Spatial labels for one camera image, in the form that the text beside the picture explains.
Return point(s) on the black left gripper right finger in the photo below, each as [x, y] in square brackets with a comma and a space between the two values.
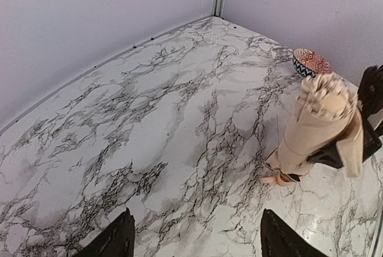
[280, 240]

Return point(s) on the beige and black umbrella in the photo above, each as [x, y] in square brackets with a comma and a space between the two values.
[325, 111]

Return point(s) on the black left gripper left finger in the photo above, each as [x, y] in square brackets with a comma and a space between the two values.
[117, 239]

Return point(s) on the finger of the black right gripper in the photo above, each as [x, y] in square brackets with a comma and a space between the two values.
[370, 96]

